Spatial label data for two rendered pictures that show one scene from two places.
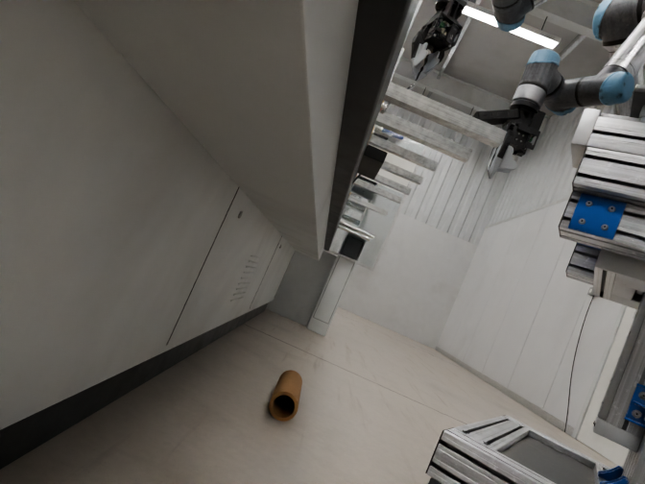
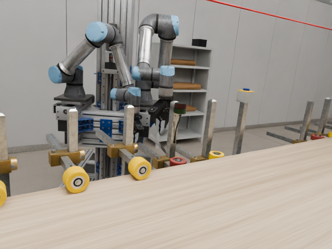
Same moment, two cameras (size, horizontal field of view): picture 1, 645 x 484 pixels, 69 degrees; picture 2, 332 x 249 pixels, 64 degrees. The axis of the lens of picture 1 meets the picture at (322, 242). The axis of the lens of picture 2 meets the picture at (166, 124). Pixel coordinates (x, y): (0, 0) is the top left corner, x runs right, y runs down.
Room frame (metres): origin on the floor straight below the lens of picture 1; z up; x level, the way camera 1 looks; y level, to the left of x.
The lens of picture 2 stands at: (1.95, 1.09, 1.38)
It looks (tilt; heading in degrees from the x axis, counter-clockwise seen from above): 14 degrees down; 235
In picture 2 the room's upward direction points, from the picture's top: 5 degrees clockwise
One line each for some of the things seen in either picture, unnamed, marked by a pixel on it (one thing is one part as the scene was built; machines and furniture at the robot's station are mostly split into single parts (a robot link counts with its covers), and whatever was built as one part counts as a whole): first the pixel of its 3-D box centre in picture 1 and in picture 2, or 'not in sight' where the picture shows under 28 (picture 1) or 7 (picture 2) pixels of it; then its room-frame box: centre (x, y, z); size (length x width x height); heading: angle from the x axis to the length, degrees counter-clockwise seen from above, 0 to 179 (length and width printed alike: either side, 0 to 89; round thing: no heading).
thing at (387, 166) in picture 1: (367, 157); not in sight; (1.94, -0.03, 0.95); 0.50 x 0.04 x 0.04; 89
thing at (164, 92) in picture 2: not in sight; (165, 92); (1.15, -0.06, 1.20); 0.08 x 0.08 x 0.05
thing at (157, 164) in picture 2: not in sight; (166, 161); (1.17, 0.03, 0.85); 0.14 x 0.06 x 0.05; 179
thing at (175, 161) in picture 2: not in sight; (177, 170); (1.19, 0.16, 0.85); 0.08 x 0.08 x 0.11
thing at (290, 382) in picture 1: (287, 393); not in sight; (1.47, -0.09, 0.04); 0.30 x 0.08 x 0.08; 179
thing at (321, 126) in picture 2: not in sight; (321, 126); (-0.35, 0.07, 0.92); 0.04 x 0.04 x 0.48; 89
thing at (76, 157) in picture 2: not in sight; (66, 156); (1.67, 0.02, 0.95); 0.14 x 0.06 x 0.05; 179
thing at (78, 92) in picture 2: not in sight; (74, 89); (1.38, -0.89, 1.09); 0.15 x 0.15 x 0.10
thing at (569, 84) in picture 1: (562, 94); (121, 94); (1.22, -0.44, 1.12); 0.11 x 0.11 x 0.08; 33
